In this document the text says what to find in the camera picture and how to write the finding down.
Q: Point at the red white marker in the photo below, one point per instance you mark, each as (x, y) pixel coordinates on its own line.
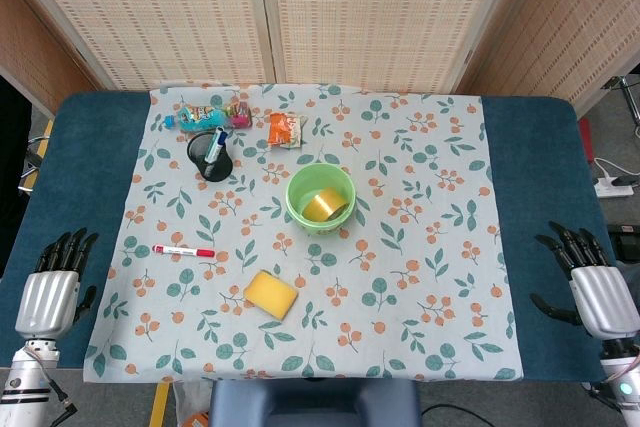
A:
(183, 251)

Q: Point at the orange snack packet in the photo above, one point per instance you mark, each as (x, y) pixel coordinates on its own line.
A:
(286, 130)

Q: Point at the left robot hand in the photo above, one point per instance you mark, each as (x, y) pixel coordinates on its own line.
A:
(47, 292)

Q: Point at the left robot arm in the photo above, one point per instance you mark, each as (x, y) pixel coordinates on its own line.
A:
(27, 379)

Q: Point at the white power strip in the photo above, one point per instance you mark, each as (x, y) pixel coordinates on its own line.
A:
(612, 189)

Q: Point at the yellow tape roll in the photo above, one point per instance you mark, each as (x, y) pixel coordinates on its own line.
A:
(325, 205)

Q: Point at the woven folding screen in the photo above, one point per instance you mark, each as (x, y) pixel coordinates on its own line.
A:
(320, 12)

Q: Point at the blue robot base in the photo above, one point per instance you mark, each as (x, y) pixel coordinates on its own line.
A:
(315, 402)

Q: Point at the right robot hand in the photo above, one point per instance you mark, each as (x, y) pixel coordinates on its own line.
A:
(595, 292)

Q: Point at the black mesh pen holder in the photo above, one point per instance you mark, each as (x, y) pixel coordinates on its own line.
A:
(210, 157)

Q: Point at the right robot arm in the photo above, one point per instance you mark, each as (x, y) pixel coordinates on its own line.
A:
(622, 377)

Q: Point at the blue marker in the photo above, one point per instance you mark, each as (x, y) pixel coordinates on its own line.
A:
(215, 144)

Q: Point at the green plastic bucket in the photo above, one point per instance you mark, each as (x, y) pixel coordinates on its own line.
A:
(320, 199)

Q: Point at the blue table mat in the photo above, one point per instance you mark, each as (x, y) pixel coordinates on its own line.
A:
(550, 197)

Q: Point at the colourful plastic bottle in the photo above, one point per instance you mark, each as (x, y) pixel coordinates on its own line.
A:
(210, 115)

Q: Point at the yellow sponge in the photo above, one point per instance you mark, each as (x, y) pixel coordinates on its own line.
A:
(270, 294)

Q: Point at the floral tablecloth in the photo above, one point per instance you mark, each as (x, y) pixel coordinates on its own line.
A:
(320, 247)

